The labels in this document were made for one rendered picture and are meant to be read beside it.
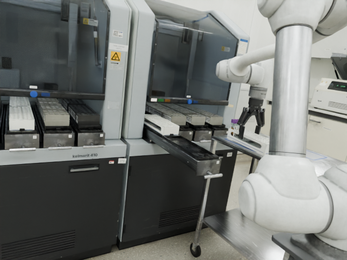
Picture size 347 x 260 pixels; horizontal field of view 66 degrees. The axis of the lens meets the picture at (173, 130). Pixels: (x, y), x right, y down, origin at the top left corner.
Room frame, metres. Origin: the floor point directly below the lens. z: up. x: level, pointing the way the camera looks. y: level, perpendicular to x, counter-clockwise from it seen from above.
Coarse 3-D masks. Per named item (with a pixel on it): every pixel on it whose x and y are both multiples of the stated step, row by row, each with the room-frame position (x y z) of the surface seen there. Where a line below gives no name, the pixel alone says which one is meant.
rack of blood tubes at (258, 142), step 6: (228, 132) 1.49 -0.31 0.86; (234, 132) 1.44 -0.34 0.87; (246, 132) 1.45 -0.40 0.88; (252, 132) 1.46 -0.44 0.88; (228, 138) 1.48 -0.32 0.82; (234, 138) 1.44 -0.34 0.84; (246, 138) 1.46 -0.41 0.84; (252, 138) 1.32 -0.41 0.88; (258, 138) 1.34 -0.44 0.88; (264, 138) 1.35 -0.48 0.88; (246, 144) 1.35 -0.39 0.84; (252, 144) 1.41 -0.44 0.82; (258, 144) 1.41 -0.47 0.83; (264, 144) 1.25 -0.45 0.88; (258, 150) 1.27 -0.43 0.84; (264, 150) 1.24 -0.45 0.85
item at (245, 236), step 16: (224, 144) 1.41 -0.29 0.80; (240, 144) 1.39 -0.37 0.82; (256, 160) 1.74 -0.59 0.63; (320, 160) 1.29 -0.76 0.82; (336, 160) 1.33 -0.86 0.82; (208, 224) 1.45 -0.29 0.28; (224, 224) 1.46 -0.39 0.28; (240, 224) 1.49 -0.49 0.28; (256, 224) 1.51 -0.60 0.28; (240, 240) 1.32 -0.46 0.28; (256, 240) 1.34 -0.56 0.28; (256, 256) 1.21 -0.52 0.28; (272, 256) 1.22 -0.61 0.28; (288, 256) 1.03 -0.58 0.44
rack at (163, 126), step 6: (150, 114) 1.67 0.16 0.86; (144, 120) 1.63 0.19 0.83; (150, 120) 1.53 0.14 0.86; (156, 120) 1.51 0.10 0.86; (162, 120) 1.53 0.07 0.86; (150, 126) 1.52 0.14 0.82; (156, 126) 1.57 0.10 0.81; (162, 126) 1.40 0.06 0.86; (168, 126) 1.40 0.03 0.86; (174, 126) 1.42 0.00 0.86; (162, 132) 1.39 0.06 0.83; (168, 132) 1.40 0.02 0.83; (174, 132) 1.42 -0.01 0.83
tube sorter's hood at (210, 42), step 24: (144, 0) 1.77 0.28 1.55; (168, 24) 1.56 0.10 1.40; (192, 24) 1.73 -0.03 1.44; (216, 24) 1.95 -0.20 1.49; (168, 48) 1.57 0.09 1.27; (192, 48) 1.66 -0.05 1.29; (216, 48) 1.75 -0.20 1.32; (168, 72) 1.58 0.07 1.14; (192, 72) 1.67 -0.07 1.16; (168, 96) 1.59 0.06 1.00; (192, 96) 1.68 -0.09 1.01; (216, 96) 1.79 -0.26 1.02
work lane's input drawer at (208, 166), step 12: (144, 132) 1.54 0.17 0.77; (156, 132) 1.43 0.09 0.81; (168, 144) 1.29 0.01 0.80; (180, 144) 1.30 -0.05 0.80; (192, 144) 1.32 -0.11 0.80; (180, 156) 1.19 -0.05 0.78; (192, 156) 1.13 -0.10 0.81; (204, 156) 1.12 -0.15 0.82; (216, 156) 1.15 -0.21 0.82; (192, 168) 1.10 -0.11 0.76; (204, 168) 1.10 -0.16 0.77; (216, 168) 1.14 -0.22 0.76
